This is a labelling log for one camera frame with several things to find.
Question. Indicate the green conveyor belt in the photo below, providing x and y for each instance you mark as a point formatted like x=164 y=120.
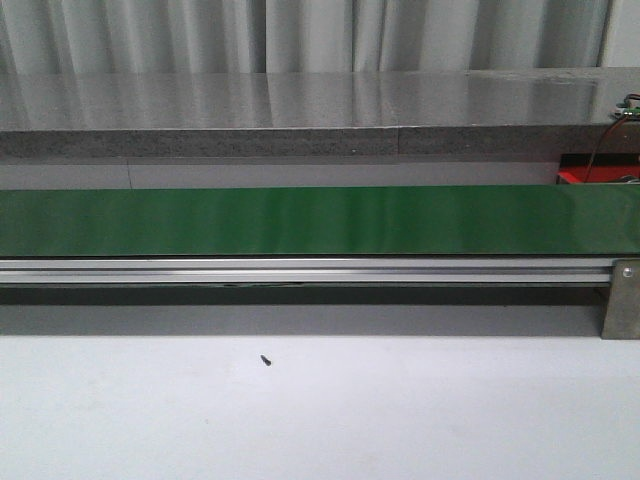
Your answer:
x=593 y=219

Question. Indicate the grey stone counter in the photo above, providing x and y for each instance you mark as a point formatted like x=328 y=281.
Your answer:
x=531 y=111

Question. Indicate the grey curtain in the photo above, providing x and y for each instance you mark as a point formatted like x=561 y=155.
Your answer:
x=81 y=37

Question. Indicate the aluminium conveyor rail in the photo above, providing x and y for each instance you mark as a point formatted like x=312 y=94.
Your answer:
x=307 y=270

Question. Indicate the red bin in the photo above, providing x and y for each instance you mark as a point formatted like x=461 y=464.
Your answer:
x=606 y=168

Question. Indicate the green circuit board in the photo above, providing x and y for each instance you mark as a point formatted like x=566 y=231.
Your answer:
x=627 y=109

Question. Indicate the steel conveyor bracket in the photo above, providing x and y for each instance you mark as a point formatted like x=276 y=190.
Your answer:
x=622 y=313

